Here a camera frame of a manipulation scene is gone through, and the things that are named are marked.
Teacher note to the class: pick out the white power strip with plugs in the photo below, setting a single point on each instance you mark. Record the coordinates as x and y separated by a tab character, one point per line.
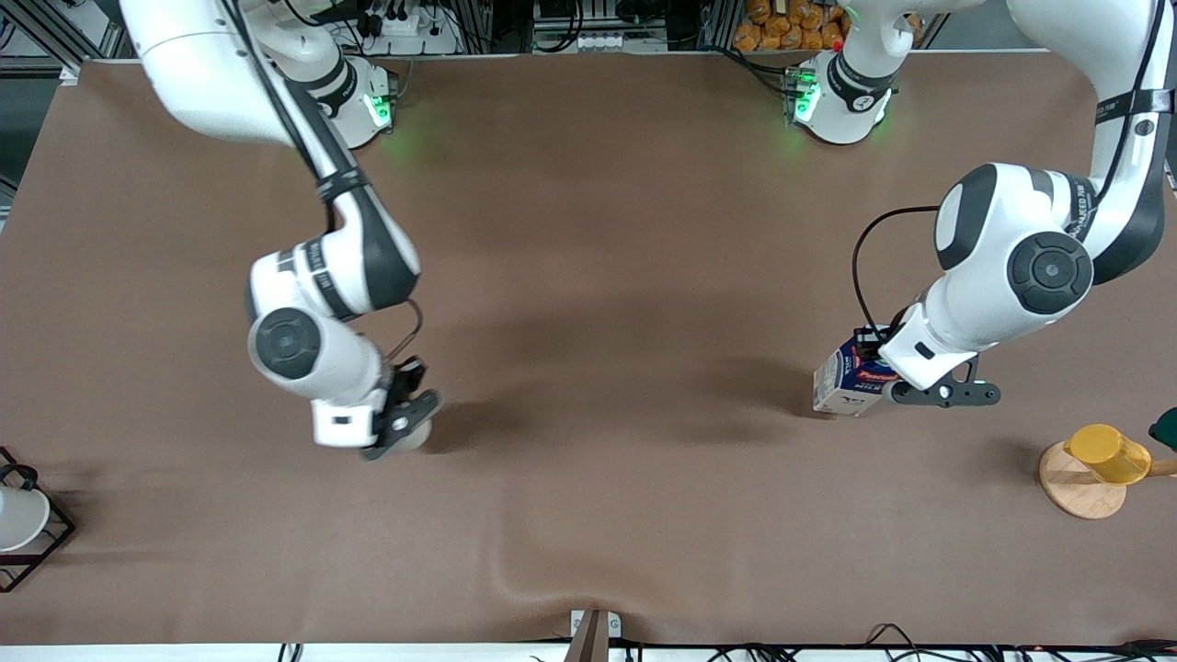
418	37

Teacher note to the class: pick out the yellow cup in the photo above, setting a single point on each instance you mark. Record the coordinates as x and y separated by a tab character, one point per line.
1108	455

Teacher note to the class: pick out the brown table cover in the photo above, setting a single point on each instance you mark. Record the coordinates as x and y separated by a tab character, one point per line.
644	506

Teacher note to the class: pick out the white table edge bracket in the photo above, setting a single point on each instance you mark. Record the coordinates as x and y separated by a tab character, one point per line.
593	630

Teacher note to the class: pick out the dark green object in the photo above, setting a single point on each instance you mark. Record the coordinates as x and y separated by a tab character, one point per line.
1166	430

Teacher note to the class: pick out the small white power strip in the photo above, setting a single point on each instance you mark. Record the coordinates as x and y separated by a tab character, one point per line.
599	41

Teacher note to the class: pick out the grey ceramic cup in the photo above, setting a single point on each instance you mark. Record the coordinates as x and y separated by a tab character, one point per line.
416	439

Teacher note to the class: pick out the round wooden mug stand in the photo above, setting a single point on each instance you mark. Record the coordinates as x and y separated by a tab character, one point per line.
1080	496

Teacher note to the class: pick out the orange snack bag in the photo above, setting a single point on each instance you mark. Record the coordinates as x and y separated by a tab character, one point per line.
782	28

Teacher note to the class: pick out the white cup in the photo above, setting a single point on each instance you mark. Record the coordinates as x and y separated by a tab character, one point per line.
18	519

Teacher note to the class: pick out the blue milk carton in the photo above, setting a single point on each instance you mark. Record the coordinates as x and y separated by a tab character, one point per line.
846	382

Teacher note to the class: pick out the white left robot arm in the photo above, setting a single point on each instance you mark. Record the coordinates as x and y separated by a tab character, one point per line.
1021	248

